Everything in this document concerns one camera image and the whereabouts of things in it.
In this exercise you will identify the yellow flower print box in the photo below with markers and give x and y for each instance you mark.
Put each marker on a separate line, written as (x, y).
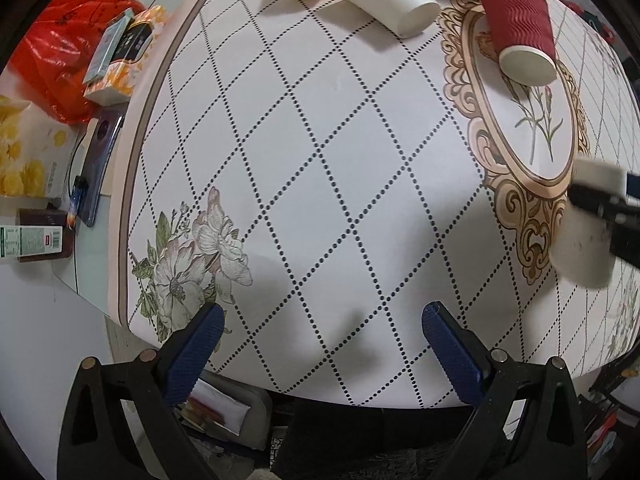
(30, 145)

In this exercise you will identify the orange white tissue box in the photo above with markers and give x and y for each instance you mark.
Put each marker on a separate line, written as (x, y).
(125, 77)

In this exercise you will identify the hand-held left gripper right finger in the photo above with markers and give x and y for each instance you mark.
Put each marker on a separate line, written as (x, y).
(452, 355)

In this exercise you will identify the blue lighter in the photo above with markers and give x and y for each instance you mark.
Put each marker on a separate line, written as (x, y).
(76, 200)

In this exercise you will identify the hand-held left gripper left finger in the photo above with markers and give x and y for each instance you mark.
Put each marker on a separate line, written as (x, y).
(194, 355)

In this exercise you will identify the floral printed tablecloth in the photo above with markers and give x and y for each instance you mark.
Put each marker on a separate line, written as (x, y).
(340, 160)

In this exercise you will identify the red corrugated paper cup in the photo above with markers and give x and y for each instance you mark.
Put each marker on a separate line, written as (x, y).
(520, 25)

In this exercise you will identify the black small box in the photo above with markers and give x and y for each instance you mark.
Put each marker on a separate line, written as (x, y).
(131, 40)

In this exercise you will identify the brown bottle with label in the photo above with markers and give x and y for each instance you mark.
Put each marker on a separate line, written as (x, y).
(45, 216)

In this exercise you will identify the plain white paper cup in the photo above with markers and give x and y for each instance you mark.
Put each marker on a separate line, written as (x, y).
(582, 250)

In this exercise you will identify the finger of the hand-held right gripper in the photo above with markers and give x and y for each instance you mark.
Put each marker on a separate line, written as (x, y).
(595, 199)
(626, 237)

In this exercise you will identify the teal small box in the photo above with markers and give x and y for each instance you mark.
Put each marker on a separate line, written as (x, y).
(102, 55)

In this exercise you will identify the red plastic bag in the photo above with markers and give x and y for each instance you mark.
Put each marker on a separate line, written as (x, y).
(55, 45)

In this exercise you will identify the dark blue smartphone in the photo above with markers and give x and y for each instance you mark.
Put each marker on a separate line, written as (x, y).
(102, 160)

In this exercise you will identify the green white box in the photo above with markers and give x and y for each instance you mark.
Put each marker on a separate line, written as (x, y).
(30, 241)

